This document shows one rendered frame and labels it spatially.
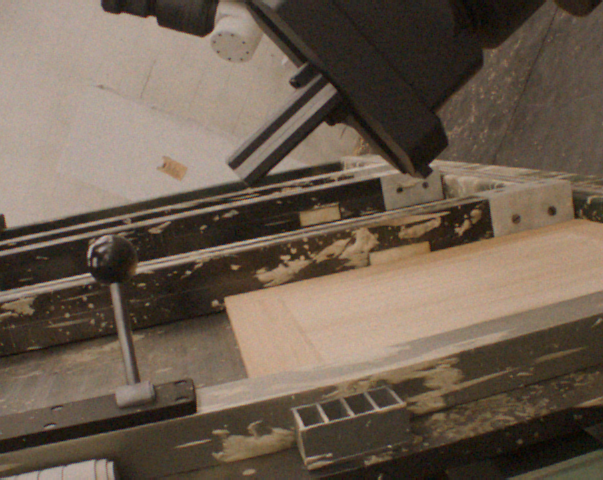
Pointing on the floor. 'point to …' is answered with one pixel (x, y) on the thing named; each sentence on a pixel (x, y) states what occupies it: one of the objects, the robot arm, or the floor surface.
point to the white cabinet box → (145, 147)
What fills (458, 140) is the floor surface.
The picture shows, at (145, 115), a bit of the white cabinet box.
